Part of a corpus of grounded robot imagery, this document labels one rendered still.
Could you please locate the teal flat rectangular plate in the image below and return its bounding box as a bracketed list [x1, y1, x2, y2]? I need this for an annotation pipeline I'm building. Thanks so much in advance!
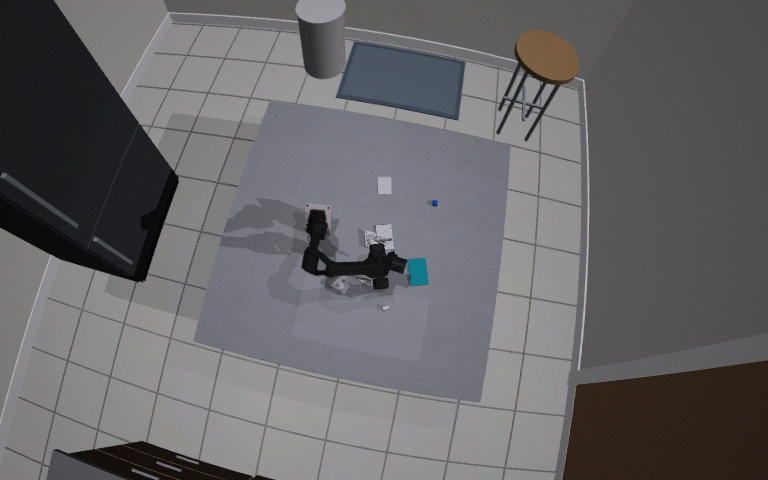
[408, 258, 429, 286]

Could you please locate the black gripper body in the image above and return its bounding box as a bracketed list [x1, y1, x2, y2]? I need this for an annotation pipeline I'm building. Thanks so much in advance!
[369, 243, 389, 290]

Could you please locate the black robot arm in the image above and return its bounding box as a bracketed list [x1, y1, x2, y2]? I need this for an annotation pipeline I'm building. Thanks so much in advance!
[301, 209, 407, 279]

